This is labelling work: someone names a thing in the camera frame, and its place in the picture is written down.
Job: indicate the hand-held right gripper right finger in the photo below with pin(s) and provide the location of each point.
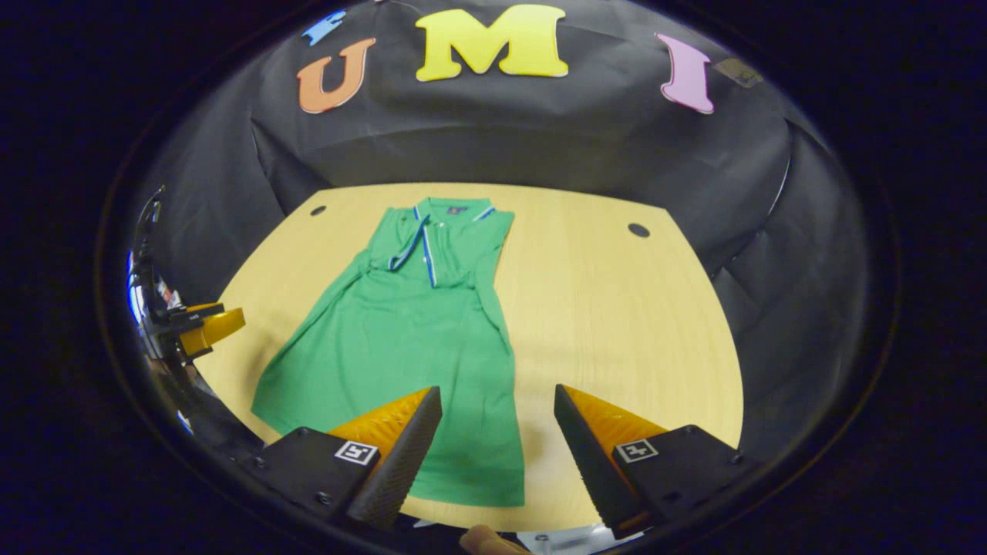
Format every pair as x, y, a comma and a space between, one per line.
594, 470

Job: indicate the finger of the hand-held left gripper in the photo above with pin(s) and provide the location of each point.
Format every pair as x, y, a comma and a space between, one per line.
216, 327

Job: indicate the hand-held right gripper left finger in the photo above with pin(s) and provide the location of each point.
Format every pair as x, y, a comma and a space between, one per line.
405, 462

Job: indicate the green polo T-shirt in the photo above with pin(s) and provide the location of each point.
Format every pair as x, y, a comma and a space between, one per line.
401, 347

